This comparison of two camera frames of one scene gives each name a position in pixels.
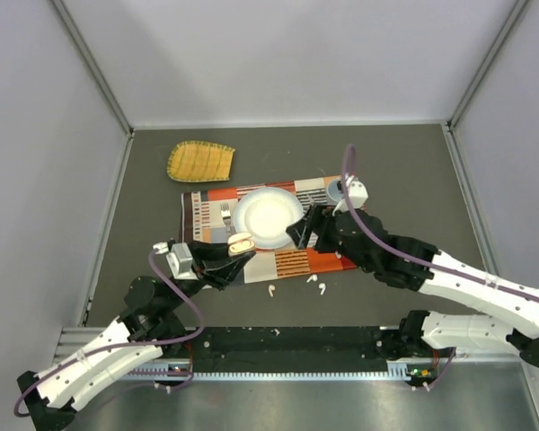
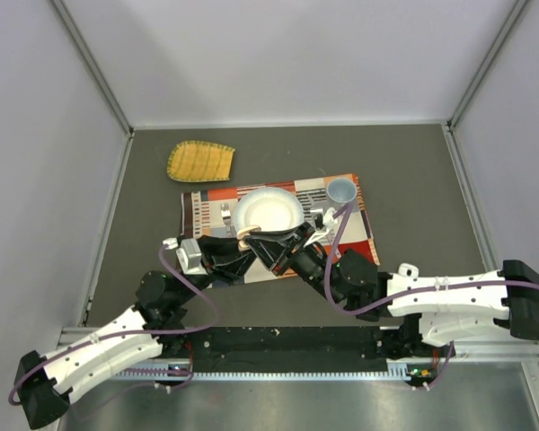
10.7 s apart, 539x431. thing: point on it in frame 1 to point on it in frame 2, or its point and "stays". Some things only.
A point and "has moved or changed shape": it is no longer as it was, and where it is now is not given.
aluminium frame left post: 93,63 stays
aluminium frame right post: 488,62 stays
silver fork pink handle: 225,214 stays
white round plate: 266,213 stays
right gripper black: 319,219 to 271,250
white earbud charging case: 239,242 has moved or changed shape
